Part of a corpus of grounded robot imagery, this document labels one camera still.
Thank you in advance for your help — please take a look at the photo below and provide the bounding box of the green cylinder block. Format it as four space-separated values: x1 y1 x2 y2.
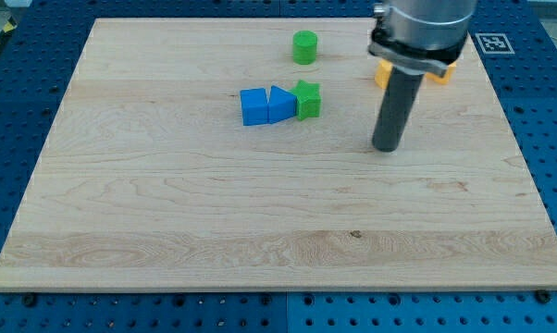
292 31 318 65

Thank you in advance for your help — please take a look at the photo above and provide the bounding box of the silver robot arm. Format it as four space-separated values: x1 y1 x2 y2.
367 0 477 153

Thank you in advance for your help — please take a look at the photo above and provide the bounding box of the blue cube block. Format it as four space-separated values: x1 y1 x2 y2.
240 88 268 126

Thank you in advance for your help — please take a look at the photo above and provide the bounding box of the yellow heart block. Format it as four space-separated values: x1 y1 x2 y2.
425 62 457 85

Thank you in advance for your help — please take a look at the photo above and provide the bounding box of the green star block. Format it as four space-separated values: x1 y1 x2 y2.
290 80 322 121

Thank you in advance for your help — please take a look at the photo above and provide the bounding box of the white fiducial marker tag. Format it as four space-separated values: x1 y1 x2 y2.
476 32 514 55

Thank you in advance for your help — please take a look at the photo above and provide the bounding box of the wooden board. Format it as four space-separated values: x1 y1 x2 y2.
0 18 557 292

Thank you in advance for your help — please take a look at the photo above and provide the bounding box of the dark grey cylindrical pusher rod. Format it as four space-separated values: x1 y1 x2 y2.
372 66 424 153

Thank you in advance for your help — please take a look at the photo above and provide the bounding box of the yellow hexagon block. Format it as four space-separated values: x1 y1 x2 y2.
374 59 393 90

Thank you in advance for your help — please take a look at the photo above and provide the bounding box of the blue triangular block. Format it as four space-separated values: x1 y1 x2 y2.
268 85 296 123

